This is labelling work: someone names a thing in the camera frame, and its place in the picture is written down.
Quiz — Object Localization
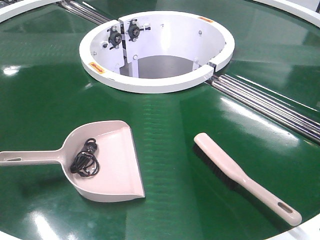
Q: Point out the beige plastic dustpan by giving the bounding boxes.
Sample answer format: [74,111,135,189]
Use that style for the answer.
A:
[0,120,145,203]

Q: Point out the beige hand brush black bristles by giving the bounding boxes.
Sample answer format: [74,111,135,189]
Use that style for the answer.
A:
[193,132,302,226]

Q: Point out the black cable bundle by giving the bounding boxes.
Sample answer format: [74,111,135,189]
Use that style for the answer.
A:
[69,137,100,178]

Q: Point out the green circular conveyor belt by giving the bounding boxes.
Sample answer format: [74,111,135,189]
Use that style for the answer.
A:
[0,3,320,240]

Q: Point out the orange warning sticker front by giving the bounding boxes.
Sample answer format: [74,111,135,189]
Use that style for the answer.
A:
[88,61,106,75]

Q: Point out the orange warning sticker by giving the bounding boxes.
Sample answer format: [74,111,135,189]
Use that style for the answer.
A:
[198,16,214,23]
[88,61,106,75]

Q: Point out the orange warning sticker rear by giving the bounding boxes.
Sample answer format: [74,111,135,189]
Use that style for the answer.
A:
[198,16,214,23]

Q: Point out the steel rollers top left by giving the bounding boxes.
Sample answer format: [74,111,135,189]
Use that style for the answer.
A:
[57,0,111,25]

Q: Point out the steel rollers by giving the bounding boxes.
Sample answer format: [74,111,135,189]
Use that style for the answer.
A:
[57,0,111,25]
[205,74,320,144]

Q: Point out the steel rollers right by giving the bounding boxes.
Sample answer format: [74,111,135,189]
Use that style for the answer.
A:
[205,74,320,144]

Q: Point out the white outer rim right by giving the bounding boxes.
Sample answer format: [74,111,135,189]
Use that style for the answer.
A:
[255,0,320,28]

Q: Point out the white rim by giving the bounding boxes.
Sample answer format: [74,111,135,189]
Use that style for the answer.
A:
[255,0,320,28]
[0,0,58,23]

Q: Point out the white outer rim left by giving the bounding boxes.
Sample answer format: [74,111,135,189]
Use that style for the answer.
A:
[0,0,58,23]

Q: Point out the white inner ring guard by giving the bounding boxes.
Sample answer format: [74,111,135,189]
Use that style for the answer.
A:
[79,11,235,94]

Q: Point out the black bearing mount left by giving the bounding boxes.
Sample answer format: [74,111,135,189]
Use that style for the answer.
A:
[108,26,122,49]

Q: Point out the black bearing mount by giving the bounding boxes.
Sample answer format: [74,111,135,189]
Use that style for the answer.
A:
[108,26,122,49]
[126,19,151,42]

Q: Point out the black bearing mount right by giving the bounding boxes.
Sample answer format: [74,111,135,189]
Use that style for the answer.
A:
[126,19,151,42]

